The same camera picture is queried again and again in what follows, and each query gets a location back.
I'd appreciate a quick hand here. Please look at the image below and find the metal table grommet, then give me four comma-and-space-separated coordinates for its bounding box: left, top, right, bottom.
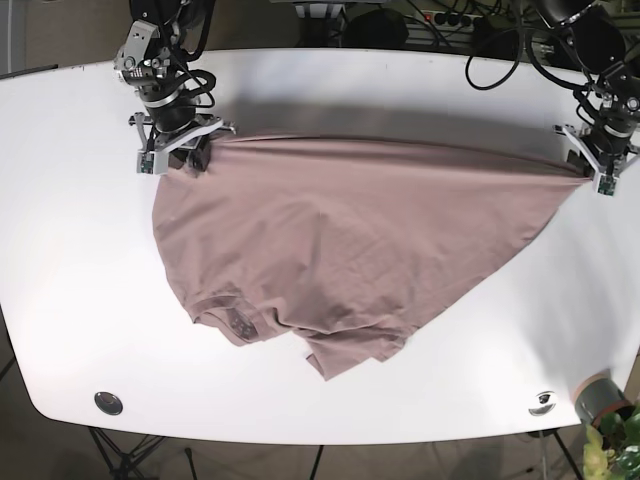
527, 390, 558, 417
94, 391, 124, 416

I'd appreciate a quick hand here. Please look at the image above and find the grey plant pot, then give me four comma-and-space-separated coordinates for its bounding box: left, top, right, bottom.
572, 373, 635, 427

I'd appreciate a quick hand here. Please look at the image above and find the left metal table grommet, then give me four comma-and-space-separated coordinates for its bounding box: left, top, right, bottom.
94, 391, 124, 416

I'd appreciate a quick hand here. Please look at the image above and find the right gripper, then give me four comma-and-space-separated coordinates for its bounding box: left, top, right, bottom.
129, 90, 237, 175

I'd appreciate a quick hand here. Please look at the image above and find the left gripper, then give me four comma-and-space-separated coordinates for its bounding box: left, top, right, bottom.
555, 95, 639, 197

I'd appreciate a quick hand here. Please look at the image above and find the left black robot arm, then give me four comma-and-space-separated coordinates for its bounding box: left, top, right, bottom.
465, 1, 639, 196

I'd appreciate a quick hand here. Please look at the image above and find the green plant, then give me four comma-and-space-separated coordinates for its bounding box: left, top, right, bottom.
583, 404, 639, 480

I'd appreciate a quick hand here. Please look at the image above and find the pink T-shirt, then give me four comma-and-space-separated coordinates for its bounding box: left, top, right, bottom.
152, 137, 584, 379

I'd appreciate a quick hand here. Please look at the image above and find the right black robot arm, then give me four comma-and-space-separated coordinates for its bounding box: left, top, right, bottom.
114, 1, 236, 175

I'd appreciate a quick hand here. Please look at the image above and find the right metal table grommet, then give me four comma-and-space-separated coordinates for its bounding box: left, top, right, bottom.
527, 390, 558, 417

